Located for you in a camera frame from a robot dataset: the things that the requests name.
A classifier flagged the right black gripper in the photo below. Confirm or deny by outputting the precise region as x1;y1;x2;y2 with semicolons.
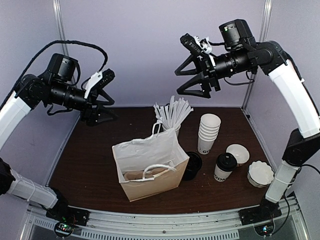
174;46;253;99

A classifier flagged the brown paper bag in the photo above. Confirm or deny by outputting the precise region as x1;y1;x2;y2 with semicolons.
112;126;189;202

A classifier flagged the cardboard cup carrier tray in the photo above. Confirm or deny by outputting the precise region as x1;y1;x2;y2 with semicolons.
123;167;167;181

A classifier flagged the black cup lid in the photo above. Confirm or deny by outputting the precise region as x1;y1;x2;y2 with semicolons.
216;152;238;172

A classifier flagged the white paper coffee cup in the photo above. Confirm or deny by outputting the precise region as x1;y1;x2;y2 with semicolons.
213;165;233;182

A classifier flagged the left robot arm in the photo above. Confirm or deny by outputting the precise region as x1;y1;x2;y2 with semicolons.
0;53;118;223

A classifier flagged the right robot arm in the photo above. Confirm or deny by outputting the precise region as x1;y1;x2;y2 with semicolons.
175;19;320;221

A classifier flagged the bundle of wrapped straws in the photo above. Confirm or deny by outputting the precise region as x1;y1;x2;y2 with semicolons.
153;95;194;130

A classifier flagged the stack of white paper cups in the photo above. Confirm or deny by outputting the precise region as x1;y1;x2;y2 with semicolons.
197;113;222;155

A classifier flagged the paper cup holding straws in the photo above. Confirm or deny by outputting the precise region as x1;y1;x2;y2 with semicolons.
162;124;181;137

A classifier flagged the stack of black lids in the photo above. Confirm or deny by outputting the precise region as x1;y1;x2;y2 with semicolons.
182;151;203;181

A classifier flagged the white round bowl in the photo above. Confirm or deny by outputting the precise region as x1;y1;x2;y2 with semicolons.
226;144;250;167

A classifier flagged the white scalloped bowl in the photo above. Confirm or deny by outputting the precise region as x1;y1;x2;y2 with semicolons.
247;160;275;188

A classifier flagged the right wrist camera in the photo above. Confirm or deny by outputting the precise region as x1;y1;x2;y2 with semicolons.
180;33;217;67

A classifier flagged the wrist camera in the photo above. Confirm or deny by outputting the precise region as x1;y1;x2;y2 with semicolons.
81;68;115;99
180;33;217;67

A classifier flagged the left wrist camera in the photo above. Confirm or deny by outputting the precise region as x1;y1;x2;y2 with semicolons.
81;68;115;99

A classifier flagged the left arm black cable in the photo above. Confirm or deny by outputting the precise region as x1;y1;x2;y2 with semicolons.
12;39;109;91

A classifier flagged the right metal wall post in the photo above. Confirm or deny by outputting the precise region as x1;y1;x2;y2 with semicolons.
241;0;273;111

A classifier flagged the metal wall post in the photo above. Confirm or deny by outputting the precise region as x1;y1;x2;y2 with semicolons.
52;0;67;41
241;0;273;111

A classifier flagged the left metal wall post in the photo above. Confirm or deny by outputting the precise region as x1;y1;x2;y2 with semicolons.
52;0;67;41

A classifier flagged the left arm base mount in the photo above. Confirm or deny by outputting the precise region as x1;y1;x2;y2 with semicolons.
42;206;90;238

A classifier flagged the aluminium front rail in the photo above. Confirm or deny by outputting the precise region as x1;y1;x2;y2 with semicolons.
24;194;306;240

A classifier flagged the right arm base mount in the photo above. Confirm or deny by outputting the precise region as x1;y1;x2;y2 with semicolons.
238;203;282;237

